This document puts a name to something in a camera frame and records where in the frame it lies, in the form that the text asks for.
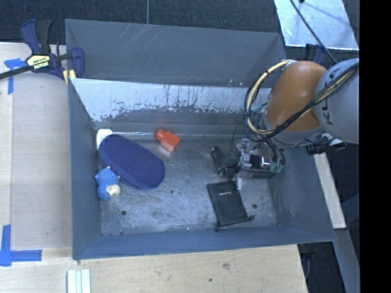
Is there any black flat box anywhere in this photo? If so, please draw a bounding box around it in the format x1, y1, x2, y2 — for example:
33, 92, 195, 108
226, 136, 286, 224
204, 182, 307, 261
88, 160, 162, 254
206, 180, 256, 232

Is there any grey metal bin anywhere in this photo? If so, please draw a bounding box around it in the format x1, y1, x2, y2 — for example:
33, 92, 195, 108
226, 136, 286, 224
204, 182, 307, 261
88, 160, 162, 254
64, 18, 337, 261

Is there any orange-red toy block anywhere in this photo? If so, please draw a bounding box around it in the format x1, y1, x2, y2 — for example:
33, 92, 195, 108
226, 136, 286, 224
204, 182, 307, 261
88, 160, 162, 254
154, 128, 182, 153

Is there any dark blue oval case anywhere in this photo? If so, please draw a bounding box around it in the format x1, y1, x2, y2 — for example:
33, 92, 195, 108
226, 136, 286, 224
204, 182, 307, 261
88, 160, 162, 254
98, 134, 167, 190

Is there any blue toy animal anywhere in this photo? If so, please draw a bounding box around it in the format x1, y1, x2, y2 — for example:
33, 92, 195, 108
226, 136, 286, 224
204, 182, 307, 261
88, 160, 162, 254
93, 165, 122, 201

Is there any white box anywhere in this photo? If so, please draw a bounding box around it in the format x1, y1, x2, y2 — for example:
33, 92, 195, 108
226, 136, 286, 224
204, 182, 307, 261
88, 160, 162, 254
96, 128, 114, 150

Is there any pale wood board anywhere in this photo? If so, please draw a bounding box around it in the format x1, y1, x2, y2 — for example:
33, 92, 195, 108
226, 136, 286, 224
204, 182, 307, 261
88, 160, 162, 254
10, 71, 74, 251

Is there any black cylinder on white bracket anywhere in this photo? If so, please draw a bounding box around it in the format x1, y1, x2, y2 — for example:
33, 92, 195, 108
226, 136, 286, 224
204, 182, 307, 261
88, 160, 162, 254
305, 136, 345, 156

